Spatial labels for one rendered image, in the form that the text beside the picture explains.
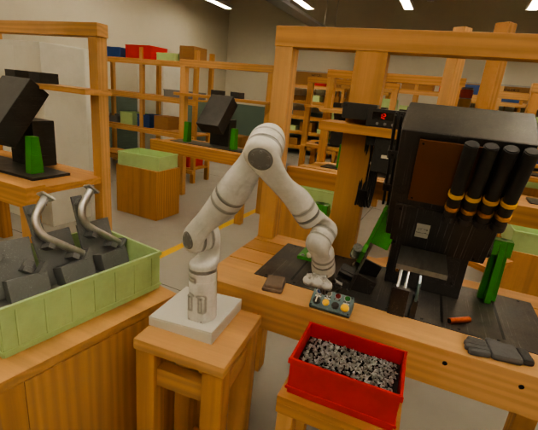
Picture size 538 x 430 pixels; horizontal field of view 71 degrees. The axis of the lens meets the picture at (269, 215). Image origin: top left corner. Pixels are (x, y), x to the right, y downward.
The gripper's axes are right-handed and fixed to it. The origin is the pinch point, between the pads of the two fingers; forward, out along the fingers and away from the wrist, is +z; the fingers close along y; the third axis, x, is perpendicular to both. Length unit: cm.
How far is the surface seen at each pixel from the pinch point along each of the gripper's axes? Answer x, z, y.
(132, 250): 2, 11, 87
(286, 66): -96, -25, 47
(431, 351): 5.0, 11.9, -37.6
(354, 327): 4.7, 11.8, -12.1
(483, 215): -28, -21, -42
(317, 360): 24.3, -1.9, -5.1
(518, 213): -73, 22, -65
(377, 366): 18.5, 2.9, -22.0
